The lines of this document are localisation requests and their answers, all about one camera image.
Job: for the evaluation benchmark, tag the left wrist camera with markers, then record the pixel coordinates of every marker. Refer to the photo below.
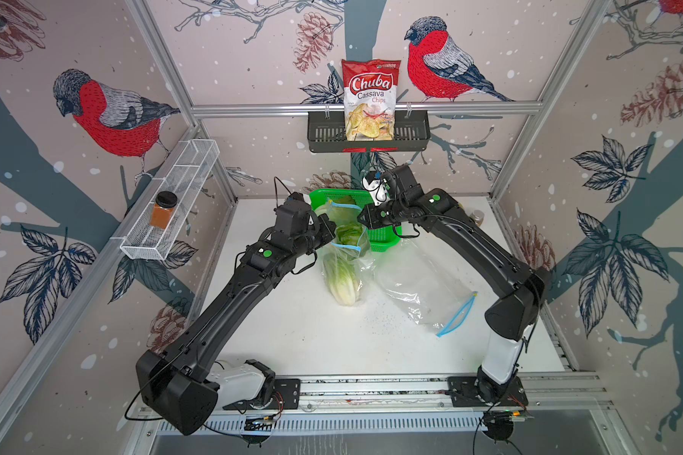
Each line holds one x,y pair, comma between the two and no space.
292,217

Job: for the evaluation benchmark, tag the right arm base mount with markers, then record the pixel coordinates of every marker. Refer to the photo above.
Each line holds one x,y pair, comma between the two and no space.
468,391

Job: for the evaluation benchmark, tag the aluminium rail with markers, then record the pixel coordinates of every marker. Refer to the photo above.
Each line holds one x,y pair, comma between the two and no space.
334,392

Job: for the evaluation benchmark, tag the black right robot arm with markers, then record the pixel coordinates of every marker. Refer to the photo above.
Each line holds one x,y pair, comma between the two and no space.
520,289

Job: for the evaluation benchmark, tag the chinese cabbage front dark leaves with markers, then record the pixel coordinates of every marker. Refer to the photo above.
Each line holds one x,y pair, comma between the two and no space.
342,279

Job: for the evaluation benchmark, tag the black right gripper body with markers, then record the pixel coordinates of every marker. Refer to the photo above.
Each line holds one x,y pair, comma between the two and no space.
384,214

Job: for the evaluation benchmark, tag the chinese cabbage light green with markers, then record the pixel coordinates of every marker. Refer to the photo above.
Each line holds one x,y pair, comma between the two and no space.
353,236

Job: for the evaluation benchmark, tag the small clear spice bottle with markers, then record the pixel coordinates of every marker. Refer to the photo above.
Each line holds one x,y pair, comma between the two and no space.
478,217

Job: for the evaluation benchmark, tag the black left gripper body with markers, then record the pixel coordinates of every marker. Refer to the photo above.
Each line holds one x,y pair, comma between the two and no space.
317,234

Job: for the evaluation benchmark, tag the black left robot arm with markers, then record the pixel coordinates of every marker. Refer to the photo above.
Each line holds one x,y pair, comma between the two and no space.
176,383

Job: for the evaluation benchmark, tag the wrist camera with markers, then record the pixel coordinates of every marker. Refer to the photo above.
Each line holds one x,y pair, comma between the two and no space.
292,217
401,185

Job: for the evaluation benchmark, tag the green plastic basket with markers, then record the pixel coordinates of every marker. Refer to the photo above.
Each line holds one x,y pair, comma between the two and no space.
380,239

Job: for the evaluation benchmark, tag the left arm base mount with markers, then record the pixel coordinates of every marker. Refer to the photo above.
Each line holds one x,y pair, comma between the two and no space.
253,386

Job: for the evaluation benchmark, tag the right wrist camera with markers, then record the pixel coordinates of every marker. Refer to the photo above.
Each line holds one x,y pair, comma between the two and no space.
401,185

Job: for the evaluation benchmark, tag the white wire shelf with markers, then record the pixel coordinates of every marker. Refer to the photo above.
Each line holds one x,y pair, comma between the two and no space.
185,178

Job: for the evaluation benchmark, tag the orange spice jar black lid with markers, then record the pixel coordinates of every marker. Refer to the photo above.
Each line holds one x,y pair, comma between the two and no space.
163,209

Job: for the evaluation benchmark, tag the clear zipper bag blue zip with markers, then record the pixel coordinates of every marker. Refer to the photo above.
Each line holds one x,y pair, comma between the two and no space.
342,216

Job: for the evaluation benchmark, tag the black wall basket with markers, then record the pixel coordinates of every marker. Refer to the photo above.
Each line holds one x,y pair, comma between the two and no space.
326,134

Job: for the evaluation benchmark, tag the red cassava chips bag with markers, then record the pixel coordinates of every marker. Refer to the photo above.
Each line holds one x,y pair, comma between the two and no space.
370,99

